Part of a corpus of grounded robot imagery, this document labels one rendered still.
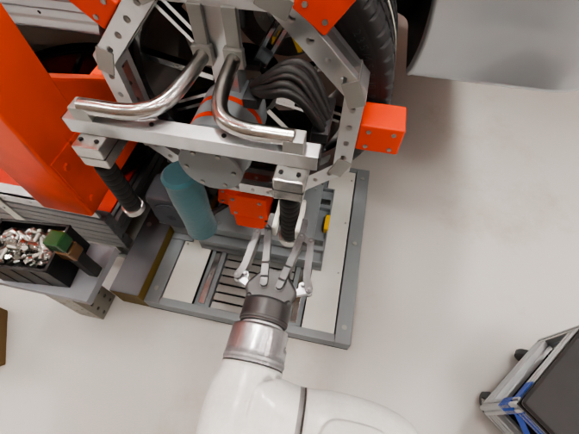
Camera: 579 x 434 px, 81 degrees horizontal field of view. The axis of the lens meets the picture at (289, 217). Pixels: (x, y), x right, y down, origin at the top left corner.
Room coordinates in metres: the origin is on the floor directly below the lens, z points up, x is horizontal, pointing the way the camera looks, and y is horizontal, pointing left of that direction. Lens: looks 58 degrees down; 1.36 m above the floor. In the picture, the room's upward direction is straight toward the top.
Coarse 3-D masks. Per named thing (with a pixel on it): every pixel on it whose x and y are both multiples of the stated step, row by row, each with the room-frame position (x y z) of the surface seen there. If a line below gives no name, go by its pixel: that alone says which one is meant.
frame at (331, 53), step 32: (128, 0) 0.60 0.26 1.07; (192, 0) 0.58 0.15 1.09; (224, 0) 0.56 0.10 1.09; (256, 0) 0.55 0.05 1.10; (288, 0) 0.54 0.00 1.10; (128, 32) 0.60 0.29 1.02; (288, 32) 0.54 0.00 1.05; (128, 64) 0.66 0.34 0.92; (320, 64) 0.53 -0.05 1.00; (352, 64) 0.56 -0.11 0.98; (128, 96) 0.62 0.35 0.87; (352, 96) 0.52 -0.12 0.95; (352, 128) 0.52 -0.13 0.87; (256, 192) 0.56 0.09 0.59
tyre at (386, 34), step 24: (360, 0) 0.61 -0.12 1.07; (384, 0) 0.69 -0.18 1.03; (336, 24) 0.61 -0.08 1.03; (360, 24) 0.60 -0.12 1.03; (384, 24) 0.63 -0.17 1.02; (360, 48) 0.60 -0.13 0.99; (384, 48) 0.60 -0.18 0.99; (384, 72) 0.59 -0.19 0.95; (384, 96) 0.59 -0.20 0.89; (264, 168) 0.65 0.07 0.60
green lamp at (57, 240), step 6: (48, 234) 0.39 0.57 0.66; (54, 234) 0.39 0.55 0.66; (60, 234) 0.39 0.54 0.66; (66, 234) 0.39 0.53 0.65; (48, 240) 0.37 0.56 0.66; (54, 240) 0.37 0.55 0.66; (60, 240) 0.37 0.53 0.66; (66, 240) 0.38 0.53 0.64; (48, 246) 0.36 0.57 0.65; (54, 246) 0.36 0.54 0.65; (60, 246) 0.36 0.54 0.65; (66, 246) 0.37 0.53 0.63
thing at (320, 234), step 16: (320, 208) 0.79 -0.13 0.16; (320, 224) 0.72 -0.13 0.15; (208, 240) 0.64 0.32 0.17; (224, 240) 0.65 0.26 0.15; (240, 240) 0.65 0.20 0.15; (320, 240) 0.63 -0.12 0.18; (256, 256) 0.59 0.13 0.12; (272, 256) 0.58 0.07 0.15; (288, 256) 0.57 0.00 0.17; (304, 256) 0.58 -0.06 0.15; (320, 256) 0.58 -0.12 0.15
